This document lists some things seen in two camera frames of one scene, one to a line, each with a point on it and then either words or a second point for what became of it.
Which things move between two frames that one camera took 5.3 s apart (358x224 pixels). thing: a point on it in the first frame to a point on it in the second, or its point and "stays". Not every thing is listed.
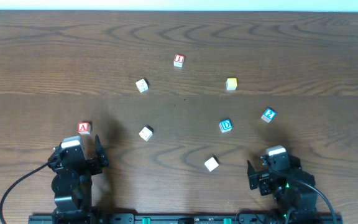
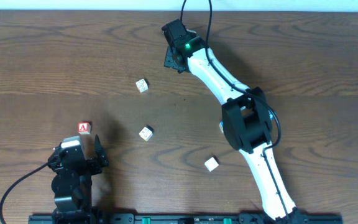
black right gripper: (262, 180) to (171, 61)
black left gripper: (89, 164) stays
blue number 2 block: (268, 115) stays
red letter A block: (84, 128) stays
